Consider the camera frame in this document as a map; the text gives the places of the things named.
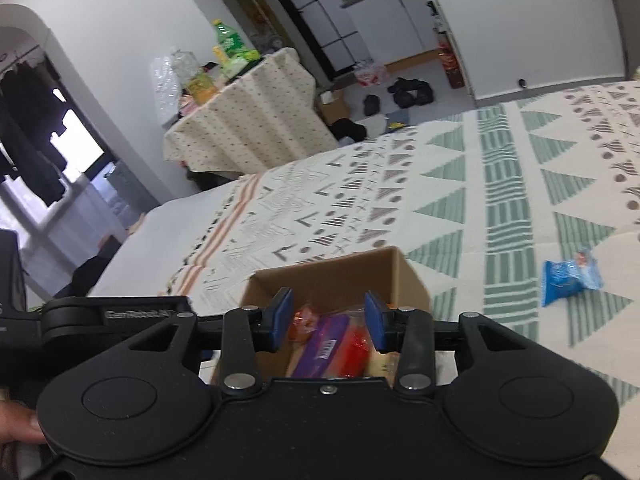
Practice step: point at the yellow drink bottle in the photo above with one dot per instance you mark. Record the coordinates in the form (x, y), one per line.
(202, 86)

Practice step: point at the patterned white blanket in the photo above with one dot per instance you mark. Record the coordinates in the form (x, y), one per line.
(500, 185)

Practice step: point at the clear plastic bottle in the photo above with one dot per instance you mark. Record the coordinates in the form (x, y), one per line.
(182, 62)

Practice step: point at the dark cloth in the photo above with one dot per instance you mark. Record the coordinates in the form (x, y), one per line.
(95, 267)

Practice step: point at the red white plastic bag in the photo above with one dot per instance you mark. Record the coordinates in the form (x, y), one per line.
(371, 74)

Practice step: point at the large blue snack packet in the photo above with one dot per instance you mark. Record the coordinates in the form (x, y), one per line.
(570, 280)

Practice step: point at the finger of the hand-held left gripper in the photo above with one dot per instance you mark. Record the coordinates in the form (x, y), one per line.
(100, 317)

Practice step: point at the green packet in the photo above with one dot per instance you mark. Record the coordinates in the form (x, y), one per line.
(243, 56)

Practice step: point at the brown cardboard box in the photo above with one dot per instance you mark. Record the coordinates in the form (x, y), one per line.
(332, 106)

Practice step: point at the purple snack packet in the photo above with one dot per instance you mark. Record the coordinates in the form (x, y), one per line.
(320, 345)

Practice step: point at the hanging dark clothes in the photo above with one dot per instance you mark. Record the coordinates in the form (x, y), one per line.
(25, 135)

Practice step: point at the clear plastic bag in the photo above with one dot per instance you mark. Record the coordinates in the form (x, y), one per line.
(165, 85)

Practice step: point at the small black bag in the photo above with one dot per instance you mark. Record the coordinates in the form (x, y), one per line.
(372, 105)

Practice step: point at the black bag pile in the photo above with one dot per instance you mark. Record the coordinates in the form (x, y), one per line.
(410, 92)

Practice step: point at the white panelled cabinet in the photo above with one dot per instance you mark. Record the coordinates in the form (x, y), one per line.
(320, 10)

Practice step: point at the red white snack packet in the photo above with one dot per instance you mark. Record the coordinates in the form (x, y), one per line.
(356, 352)

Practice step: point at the black cloth bundle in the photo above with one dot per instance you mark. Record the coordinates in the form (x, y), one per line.
(350, 130)

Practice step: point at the green plastic bottle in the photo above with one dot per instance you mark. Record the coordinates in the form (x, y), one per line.
(227, 40)

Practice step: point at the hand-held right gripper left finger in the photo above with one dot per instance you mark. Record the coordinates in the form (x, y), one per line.
(284, 317)

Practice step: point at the person's left hand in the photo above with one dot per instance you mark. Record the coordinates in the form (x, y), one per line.
(20, 422)

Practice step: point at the table with dotted tablecloth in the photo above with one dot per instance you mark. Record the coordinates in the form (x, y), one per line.
(240, 125)

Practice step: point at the white counter cabinet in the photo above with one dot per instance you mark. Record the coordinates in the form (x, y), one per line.
(395, 20)

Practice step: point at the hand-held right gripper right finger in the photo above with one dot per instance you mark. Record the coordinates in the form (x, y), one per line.
(374, 322)

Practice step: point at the red hanging decoration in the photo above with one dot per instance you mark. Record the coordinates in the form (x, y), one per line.
(450, 65)

